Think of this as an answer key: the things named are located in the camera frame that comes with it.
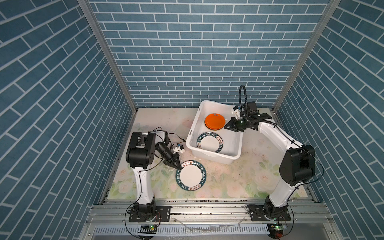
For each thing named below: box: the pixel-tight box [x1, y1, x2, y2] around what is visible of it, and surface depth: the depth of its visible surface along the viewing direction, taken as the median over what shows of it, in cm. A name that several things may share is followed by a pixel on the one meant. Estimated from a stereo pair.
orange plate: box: [204, 113, 226, 131], surface depth 113 cm
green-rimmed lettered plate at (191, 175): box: [175, 160, 207, 191], surface depth 88 cm
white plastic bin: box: [186, 100, 243, 165], surface depth 103 cm
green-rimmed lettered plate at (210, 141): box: [196, 132, 224, 153], surface depth 101 cm
